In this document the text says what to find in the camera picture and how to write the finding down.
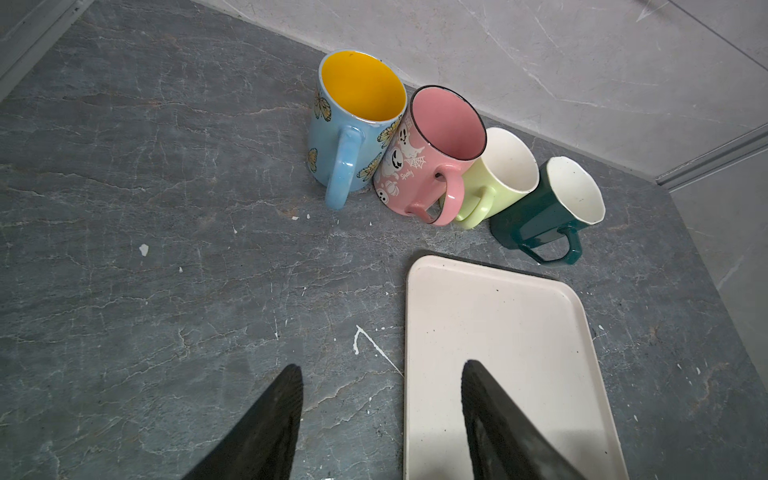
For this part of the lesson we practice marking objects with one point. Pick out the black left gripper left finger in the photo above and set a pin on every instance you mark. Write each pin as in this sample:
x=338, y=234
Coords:
x=262, y=444

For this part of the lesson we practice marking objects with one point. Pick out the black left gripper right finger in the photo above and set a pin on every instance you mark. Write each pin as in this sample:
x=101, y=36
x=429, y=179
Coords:
x=503, y=443

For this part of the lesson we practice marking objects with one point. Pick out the dark green mug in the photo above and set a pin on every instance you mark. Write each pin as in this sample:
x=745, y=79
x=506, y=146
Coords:
x=566, y=201

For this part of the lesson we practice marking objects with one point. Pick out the light green mug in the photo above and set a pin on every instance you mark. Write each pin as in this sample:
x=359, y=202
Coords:
x=505, y=173

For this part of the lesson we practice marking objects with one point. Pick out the pink ghost print mug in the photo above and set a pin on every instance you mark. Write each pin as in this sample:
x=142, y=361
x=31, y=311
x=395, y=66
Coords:
x=438, y=139

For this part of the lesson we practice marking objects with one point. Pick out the blue mug yellow inside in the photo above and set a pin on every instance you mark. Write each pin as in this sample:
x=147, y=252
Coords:
x=358, y=104

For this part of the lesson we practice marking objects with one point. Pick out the beige plastic tray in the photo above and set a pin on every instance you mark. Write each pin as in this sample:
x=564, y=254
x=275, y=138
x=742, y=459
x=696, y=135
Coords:
x=532, y=335

